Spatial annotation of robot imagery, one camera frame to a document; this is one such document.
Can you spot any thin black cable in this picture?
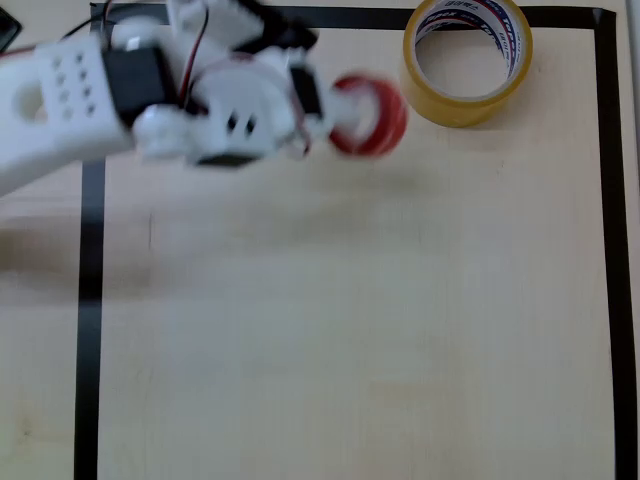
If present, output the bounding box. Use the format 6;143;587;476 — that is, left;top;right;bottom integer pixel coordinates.
60;0;115;42

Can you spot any small red tape roll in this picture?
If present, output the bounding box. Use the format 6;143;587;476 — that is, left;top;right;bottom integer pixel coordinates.
327;72;411;158

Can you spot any red servo cable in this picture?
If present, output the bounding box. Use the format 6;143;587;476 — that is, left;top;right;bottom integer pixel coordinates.
175;7;212;109

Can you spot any big yellow tape roll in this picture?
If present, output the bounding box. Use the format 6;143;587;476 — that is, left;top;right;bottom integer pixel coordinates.
402;0;534;128

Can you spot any flat black object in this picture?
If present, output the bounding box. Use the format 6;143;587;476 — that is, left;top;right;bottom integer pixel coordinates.
0;9;22;55

